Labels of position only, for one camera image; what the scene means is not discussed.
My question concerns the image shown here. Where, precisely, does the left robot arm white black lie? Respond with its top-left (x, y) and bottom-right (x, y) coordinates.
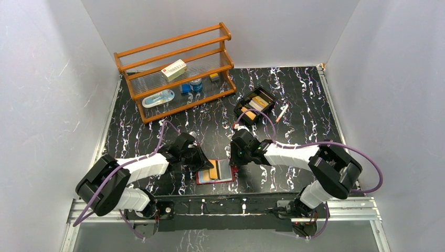
top-left (75, 132), bottom-right (214, 218)

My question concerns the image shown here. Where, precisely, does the orange wooden shelf rack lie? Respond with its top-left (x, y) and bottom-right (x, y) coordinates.
top-left (114, 22), bottom-right (237, 123)

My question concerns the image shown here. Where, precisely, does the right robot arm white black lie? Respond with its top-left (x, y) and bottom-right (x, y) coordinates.
top-left (230, 129), bottom-right (363, 217)

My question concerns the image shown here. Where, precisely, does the small yellow black block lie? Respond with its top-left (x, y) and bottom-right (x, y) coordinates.
top-left (209, 73), bottom-right (220, 83)

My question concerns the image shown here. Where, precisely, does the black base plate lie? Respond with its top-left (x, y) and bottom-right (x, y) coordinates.
top-left (123, 194), bottom-right (329, 233)

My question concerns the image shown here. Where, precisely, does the gold card in tray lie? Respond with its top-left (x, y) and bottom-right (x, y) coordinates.
top-left (242, 108), bottom-right (256, 120)

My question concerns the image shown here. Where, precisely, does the red card holder wallet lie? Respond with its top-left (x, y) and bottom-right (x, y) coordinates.
top-left (196, 159), bottom-right (238, 185)

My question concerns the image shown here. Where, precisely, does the white blue blister pack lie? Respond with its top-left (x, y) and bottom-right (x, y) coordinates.
top-left (142, 89), bottom-right (175, 108)

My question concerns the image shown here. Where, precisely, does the white orange pen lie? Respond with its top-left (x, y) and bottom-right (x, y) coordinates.
top-left (276, 104), bottom-right (289, 123)

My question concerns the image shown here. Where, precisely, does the small blue box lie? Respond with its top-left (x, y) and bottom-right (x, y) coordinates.
top-left (179, 83), bottom-right (192, 95)

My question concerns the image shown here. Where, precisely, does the gold credit card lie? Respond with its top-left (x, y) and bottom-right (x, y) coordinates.
top-left (209, 160), bottom-right (219, 180)
top-left (198, 170), bottom-right (212, 183)

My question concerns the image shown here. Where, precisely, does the white cardboard box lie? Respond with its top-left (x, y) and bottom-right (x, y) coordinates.
top-left (161, 59), bottom-right (188, 82)

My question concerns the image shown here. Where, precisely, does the black plastic card tray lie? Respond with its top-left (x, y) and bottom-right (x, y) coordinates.
top-left (234, 86), bottom-right (277, 126)

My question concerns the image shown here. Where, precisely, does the blue white round tin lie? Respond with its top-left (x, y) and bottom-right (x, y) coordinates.
top-left (189, 78), bottom-right (203, 92)

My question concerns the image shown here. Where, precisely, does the white card stack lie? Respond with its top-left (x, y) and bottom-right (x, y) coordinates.
top-left (248, 96), bottom-right (270, 111)

